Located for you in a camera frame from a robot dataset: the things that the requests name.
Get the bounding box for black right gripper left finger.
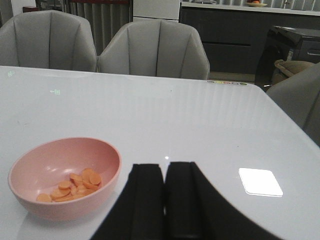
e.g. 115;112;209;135
91;164;164;240

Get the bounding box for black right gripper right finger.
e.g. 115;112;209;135
164;162;277;240

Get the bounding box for orange ham slices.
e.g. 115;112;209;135
36;168;102;203

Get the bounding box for pink plastic bowl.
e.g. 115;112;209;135
8;137;122;221

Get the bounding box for coloured sticker strip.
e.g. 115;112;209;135
207;80;248;86

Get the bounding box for grey chair at table side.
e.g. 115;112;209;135
266;63;320;145

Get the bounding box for beige cushion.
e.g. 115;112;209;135
271;59;315;85

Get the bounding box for right grey upholstered chair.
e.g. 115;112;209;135
98;19;210;80

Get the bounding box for grey upholstered chair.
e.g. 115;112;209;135
0;10;97;72
98;19;210;80

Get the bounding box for dark kitchen counter cabinet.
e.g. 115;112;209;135
179;1;320;75

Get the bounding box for left grey upholstered chair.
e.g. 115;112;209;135
0;10;97;72

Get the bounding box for black appliance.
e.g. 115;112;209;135
255;25;320;90

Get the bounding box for white refrigerator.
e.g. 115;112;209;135
132;0;181;22

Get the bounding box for fruit plate on counter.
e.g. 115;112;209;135
246;0;268;8

